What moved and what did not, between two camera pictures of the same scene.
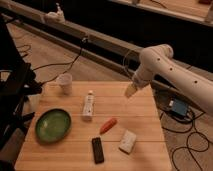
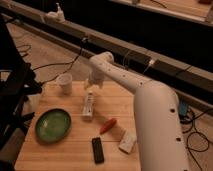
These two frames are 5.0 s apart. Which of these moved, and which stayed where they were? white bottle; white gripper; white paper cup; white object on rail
Moved: white gripper
Stayed: white paper cup; white object on rail; white bottle
